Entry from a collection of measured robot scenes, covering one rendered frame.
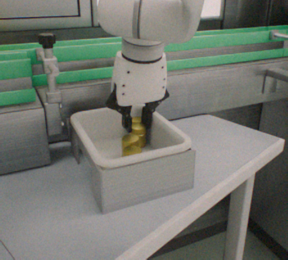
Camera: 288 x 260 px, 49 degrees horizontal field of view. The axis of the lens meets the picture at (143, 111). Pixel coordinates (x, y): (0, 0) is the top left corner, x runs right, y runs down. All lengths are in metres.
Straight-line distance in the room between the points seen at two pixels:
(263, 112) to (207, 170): 0.74
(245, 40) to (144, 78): 0.43
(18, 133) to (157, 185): 0.27
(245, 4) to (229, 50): 0.31
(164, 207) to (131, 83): 0.22
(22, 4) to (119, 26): 0.45
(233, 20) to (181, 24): 0.73
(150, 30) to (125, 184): 0.24
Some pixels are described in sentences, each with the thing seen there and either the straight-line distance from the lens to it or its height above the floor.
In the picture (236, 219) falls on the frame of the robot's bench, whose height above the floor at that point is 0.52.
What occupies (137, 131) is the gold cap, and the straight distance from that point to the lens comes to 0.65.
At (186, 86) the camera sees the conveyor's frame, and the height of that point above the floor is 0.84.
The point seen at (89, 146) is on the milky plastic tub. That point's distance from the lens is 0.54.
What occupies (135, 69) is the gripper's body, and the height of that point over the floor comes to 0.95.
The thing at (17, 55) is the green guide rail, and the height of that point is 0.96.
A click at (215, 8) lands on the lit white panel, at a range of 1.06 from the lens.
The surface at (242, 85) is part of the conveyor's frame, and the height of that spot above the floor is 0.82.
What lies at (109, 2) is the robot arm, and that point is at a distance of 0.45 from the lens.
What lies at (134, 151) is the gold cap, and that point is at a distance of 0.57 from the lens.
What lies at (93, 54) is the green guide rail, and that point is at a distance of 0.73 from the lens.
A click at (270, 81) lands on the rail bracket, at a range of 1.01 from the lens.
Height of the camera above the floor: 1.09
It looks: 22 degrees down
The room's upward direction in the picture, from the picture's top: straight up
